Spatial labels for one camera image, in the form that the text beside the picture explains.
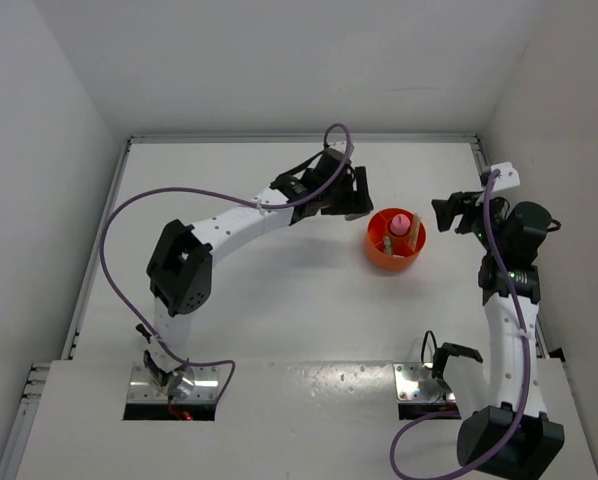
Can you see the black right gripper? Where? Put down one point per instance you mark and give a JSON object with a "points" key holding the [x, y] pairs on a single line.
{"points": [[449, 208]]}

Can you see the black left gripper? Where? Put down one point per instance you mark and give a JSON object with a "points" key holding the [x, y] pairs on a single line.
{"points": [[355, 201]]}

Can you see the pink round eraser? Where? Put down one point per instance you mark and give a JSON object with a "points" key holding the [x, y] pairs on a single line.
{"points": [[400, 225]]}

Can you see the small tan eraser block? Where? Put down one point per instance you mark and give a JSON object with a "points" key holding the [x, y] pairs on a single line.
{"points": [[388, 250]]}

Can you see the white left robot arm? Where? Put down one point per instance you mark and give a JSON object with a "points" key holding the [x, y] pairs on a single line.
{"points": [[181, 266]]}

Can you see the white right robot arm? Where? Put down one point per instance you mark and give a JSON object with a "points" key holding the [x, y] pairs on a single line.
{"points": [[504, 417]]}

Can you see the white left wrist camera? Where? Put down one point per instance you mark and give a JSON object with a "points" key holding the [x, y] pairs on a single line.
{"points": [[342, 146]]}

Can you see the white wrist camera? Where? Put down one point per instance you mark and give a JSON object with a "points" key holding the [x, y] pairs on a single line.
{"points": [[507, 177], [342, 146]]}

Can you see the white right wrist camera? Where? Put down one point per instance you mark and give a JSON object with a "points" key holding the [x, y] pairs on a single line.
{"points": [[507, 177]]}

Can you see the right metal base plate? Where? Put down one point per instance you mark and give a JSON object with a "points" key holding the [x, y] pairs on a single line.
{"points": [[414, 384]]}

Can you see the metal base plate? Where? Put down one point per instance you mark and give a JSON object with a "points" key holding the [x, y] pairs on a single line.
{"points": [[414, 384], [190, 386]]}

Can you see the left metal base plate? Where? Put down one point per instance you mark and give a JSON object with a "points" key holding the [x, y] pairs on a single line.
{"points": [[190, 386]]}

